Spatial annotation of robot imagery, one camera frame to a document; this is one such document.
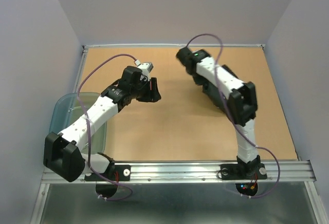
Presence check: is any aluminium front mounting rail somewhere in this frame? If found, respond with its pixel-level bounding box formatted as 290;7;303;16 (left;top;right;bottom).
42;160;317;183

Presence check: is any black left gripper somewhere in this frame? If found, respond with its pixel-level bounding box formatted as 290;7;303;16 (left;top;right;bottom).
131;77;161;103

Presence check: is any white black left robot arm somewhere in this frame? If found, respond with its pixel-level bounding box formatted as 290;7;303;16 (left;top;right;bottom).
43;62;161;182

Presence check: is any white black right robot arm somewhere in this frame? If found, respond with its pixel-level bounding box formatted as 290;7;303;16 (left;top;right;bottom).
176;47;261;179

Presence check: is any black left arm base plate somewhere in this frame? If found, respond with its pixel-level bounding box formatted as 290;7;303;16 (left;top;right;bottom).
84;164;131;182

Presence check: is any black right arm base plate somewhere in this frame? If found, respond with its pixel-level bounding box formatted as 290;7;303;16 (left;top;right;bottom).
217;163;267;180

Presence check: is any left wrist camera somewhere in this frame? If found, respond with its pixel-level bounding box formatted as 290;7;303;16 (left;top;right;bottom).
134;60;154;79

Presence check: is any clear teal plastic bin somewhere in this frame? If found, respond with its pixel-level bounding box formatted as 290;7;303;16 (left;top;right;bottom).
49;93;107;154

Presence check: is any black pinstriped long sleeve shirt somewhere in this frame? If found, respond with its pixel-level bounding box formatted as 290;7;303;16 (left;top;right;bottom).
190;65;225;112

